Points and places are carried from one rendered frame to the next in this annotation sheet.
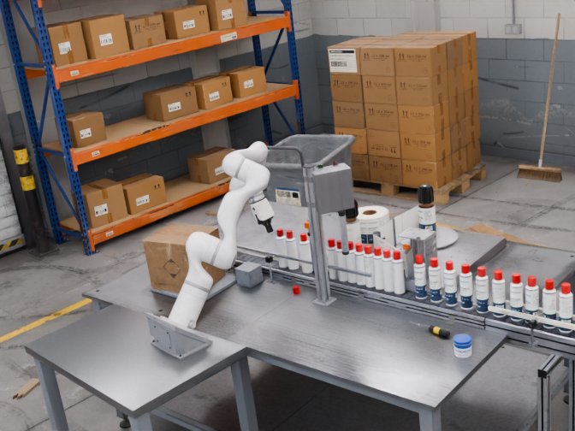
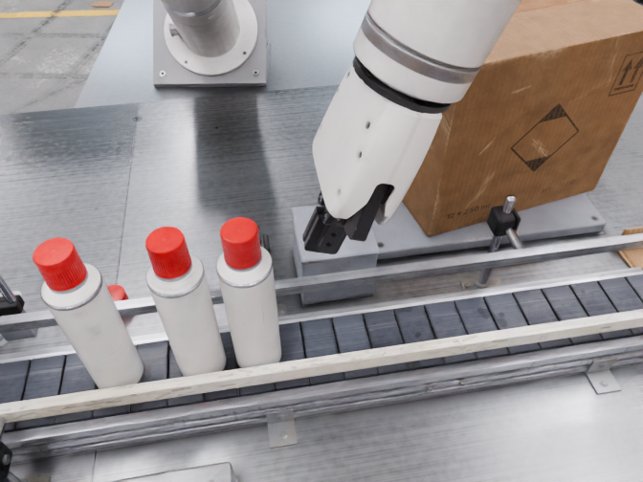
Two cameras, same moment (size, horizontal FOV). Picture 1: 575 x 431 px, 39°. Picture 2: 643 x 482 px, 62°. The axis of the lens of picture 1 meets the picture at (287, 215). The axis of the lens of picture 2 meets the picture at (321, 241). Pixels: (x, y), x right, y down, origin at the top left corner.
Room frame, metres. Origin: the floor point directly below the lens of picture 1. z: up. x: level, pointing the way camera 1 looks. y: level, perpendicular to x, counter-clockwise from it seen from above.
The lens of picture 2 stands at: (4.04, -0.16, 1.41)
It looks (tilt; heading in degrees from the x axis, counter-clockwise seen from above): 47 degrees down; 128
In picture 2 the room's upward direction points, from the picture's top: straight up
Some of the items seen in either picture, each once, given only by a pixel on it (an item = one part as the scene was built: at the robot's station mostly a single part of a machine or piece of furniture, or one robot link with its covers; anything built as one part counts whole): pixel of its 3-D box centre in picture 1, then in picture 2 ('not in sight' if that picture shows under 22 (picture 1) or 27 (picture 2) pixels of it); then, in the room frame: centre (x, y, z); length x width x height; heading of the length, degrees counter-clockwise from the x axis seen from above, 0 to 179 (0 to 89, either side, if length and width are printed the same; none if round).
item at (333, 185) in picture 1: (331, 188); not in sight; (3.44, -0.21, 1.38); 0.17 x 0.10 x 0.19; 103
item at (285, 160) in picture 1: (305, 187); not in sight; (6.23, -0.18, 0.48); 0.89 x 0.63 x 0.96; 151
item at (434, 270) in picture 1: (435, 280); not in sight; (3.20, -0.61, 0.98); 0.05 x 0.05 x 0.20
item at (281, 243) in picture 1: (281, 247); (250, 301); (3.78, 0.05, 0.98); 0.05 x 0.05 x 0.20
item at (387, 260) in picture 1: (388, 269); not in sight; (3.36, -0.43, 0.98); 0.05 x 0.05 x 0.20
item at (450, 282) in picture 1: (450, 283); not in sight; (3.15, -0.66, 0.98); 0.05 x 0.05 x 0.20
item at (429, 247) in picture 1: (417, 260); not in sight; (3.36, -0.56, 1.01); 0.14 x 0.13 x 0.26; 48
